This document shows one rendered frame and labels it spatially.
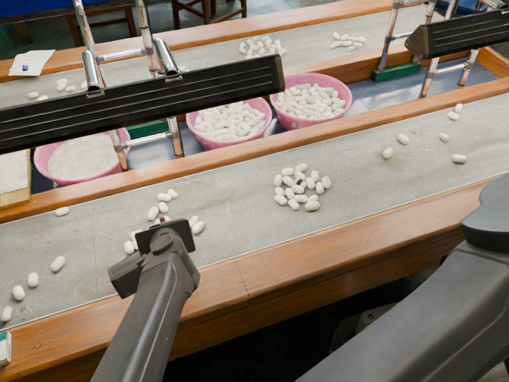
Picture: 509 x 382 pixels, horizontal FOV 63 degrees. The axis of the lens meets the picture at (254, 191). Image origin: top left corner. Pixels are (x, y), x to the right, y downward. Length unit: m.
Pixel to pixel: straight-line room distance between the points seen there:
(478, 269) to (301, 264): 0.67
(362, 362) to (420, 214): 0.85
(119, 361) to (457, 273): 0.30
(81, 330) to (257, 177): 0.57
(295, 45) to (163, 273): 1.32
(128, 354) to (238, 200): 0.72
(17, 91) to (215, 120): 0.72
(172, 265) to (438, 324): 0.38
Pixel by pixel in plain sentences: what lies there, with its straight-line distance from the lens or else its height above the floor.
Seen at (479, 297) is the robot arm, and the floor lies 1.33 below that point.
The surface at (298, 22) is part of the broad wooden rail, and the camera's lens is 1.86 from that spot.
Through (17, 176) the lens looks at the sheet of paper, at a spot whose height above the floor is 0.78.
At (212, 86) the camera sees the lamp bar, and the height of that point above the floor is 1.08.
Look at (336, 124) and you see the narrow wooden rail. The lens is 1.30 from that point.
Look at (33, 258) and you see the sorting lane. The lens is 1.11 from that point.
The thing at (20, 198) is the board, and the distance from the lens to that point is 1.21.
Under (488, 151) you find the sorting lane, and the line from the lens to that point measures 1.40.
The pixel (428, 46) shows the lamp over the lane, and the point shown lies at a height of 1.07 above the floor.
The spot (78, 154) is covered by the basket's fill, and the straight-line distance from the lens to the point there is 1.34.
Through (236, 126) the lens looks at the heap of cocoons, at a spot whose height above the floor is 0.73.
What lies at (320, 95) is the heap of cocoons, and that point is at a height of 0.74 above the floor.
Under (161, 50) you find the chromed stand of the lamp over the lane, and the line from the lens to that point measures 0.94.
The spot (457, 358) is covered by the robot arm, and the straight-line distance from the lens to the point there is 0.29.
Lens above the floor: 1.56
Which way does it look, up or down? 47 degrees down
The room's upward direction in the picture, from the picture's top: 1 degrees counter-clockwise
